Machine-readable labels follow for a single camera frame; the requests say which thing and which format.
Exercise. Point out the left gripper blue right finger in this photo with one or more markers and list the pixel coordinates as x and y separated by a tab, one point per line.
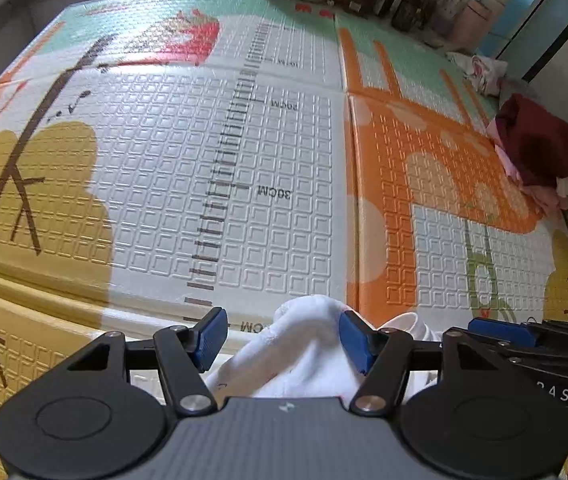
381	356

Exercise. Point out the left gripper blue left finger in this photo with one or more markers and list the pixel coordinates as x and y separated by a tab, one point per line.
183	355

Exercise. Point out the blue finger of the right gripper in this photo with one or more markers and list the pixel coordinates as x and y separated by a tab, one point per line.
513	333

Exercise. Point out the dark red clothes pile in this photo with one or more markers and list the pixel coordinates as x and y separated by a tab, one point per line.
532	144

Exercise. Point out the colourful foam play mat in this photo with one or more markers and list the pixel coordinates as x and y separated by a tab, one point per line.
159	158

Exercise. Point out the pink white cloth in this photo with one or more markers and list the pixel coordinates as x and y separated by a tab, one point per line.
485	74

